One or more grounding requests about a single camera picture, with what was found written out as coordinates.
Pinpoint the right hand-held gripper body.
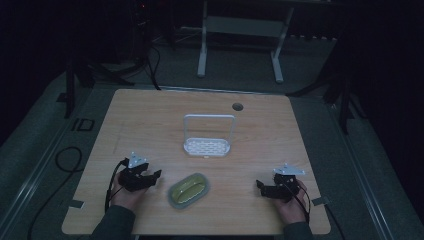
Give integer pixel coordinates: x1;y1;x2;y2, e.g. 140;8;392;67
264;162;306;203

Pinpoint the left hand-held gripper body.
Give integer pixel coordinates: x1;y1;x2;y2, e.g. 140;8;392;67
117;151;155;193

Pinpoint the person's left hand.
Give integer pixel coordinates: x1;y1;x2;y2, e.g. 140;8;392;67
110;181;150;213

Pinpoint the person's right hand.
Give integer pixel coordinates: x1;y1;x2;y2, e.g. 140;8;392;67
274;179;310;225

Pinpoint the grey oval dish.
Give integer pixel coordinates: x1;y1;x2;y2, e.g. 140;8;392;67
167;172;211;211

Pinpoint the yellow-green oval soap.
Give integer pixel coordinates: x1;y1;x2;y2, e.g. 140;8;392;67
175;175;204;205

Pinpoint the grey tape piece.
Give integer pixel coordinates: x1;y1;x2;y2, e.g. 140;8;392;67
311;196;331;207
67;198;85;210

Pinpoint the black tripod stand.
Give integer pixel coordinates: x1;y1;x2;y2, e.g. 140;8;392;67
288;63;369;136
63;54;136;120

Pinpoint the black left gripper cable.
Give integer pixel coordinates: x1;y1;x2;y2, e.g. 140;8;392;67
104;158;130;214

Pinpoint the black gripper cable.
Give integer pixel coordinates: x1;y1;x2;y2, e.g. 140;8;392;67
104;158;130;214
292;183;313;224

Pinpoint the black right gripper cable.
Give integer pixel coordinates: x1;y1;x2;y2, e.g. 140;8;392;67
292;183;313;224

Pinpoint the white perforated rack with handle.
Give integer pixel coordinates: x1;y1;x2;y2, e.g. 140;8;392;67
182;113;237;159

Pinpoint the black floor cable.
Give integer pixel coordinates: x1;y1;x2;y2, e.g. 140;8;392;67
27;146;84;240

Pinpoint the black hanging cable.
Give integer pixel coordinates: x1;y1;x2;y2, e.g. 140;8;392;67
145;44;163;92

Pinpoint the white metal stand frame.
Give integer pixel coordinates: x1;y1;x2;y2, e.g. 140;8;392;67
196;0;296;85

